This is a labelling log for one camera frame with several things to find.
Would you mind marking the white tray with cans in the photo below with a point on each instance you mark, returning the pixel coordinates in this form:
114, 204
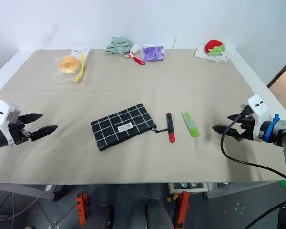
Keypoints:
188, 189

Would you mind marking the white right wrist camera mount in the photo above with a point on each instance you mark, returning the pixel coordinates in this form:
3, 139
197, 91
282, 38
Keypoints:
258, 107

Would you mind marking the dark rounded shape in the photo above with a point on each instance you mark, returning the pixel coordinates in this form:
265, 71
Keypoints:
100, 217
158, 214

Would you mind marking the white flat box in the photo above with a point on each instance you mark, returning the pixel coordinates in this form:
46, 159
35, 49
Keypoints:
83, 51

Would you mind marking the orange bagel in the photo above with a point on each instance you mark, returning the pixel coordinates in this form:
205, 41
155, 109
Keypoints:
69, 65

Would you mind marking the green highlighter pen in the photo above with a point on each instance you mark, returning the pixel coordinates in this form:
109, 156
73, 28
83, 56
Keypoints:
190, 124

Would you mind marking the grey table frame bar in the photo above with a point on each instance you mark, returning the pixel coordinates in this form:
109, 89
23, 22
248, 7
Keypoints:
243, 188
21, 190

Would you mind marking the green crumpled cloth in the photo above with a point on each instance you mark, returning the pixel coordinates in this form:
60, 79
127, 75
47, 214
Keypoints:
118, 46

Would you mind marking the dark brown door frame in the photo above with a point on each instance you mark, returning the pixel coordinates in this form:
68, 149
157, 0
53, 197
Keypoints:
282, 70

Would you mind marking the purple tissue pack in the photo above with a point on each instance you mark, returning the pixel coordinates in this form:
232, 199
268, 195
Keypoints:
153, 53

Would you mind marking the white fluffy ball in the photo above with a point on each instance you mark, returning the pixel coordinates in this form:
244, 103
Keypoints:
135, 48

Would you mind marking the black red-capped marker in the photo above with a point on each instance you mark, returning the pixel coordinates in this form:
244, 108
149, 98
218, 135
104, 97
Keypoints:
170, 126

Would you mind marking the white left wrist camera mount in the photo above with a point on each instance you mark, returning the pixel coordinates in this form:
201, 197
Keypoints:
1, 112

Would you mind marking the white printed box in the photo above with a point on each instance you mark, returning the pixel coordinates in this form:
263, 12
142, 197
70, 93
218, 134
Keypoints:
220, 58

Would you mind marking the yellow toothbrush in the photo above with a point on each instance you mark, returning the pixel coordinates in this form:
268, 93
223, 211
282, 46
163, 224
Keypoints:
82, 66

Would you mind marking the bagged doughnut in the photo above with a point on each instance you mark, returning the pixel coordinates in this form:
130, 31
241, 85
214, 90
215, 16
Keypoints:
62, 78

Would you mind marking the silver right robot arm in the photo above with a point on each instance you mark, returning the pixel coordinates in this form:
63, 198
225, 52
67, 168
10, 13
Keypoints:
282, 133

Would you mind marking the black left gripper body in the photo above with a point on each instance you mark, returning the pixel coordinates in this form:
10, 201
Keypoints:
16, 133

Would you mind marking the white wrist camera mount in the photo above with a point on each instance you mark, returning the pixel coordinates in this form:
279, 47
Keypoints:
258, 107
1, 112

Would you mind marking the red plush tomato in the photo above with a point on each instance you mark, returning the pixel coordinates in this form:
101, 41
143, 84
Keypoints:
213, 45

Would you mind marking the orange clamp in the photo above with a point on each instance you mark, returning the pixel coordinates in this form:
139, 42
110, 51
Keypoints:
183, 210
82, 207

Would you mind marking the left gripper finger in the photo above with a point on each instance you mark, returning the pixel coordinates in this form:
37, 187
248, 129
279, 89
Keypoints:
31, 118
44, 132

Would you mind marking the black checkered pencil pouch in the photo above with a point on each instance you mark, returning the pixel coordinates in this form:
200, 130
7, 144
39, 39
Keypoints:
121, 126

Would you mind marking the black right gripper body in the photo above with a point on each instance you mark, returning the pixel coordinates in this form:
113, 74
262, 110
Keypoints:
246, 126

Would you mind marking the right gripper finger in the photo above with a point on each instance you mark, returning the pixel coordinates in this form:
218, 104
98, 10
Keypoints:
234, 117
222, 129

